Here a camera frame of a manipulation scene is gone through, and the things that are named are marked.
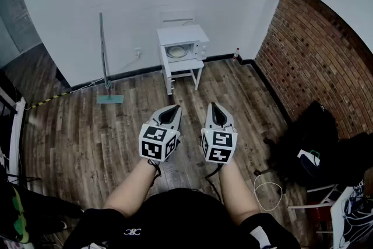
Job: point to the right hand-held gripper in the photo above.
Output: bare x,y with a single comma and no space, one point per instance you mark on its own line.
218,145

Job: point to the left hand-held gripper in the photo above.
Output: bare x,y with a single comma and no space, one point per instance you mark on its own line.
153,144

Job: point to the white microwave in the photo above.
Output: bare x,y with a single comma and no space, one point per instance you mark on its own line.
180,35

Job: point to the person's right forearm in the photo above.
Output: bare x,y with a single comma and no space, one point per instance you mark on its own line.
237,192

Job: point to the person's left forearm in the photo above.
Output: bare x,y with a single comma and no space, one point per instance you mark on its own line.
131,186

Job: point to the teal flat mop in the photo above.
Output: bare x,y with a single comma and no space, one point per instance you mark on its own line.
110,99

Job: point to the red-capped plastic bottle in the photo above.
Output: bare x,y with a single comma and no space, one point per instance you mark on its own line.
235,54

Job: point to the large black bag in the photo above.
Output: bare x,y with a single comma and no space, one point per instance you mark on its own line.
314,131

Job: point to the white teal packet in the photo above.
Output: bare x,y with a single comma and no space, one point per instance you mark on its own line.
309,156

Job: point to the person's black clothing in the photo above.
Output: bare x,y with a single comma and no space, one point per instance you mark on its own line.
180,221

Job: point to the black metal railing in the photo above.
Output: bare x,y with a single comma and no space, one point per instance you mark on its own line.
6,96

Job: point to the white wall socket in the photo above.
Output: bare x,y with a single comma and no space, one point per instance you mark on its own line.
138,52

